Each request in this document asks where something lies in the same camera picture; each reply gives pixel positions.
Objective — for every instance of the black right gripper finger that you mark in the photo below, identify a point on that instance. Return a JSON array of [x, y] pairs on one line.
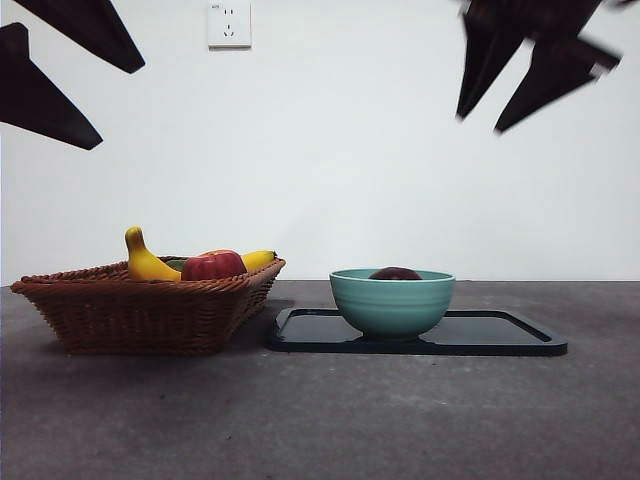
[[485, 60], [560, 75]]

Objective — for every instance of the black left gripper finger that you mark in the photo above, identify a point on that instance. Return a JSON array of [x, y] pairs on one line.
[[35, 95], [95, 30]]

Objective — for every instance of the dark purple plum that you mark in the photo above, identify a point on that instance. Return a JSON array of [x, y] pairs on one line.
[[395, 274]]

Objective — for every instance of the teal ribbed bowl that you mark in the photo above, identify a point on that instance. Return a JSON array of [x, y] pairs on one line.
[[392, 310]]

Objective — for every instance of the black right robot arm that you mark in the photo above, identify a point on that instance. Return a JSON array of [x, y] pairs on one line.
[[525, 15]]

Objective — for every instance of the yellow banana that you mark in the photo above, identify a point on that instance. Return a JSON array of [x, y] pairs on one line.
[[142, 262]]

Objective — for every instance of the green avocado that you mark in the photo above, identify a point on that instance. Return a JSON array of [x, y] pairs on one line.
[[176, 262]]

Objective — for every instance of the red apple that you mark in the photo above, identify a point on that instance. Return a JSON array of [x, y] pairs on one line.
[[212, 265]]

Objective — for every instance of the brown wicker basket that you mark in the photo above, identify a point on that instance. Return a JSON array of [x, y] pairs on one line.
[[140, 320]]

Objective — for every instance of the dark rectangular tray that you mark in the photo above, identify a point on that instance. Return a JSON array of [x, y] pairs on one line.
[[475, 335]]

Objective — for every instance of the white wall socket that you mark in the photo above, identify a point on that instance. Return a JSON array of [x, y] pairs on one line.
[[230, 25]]

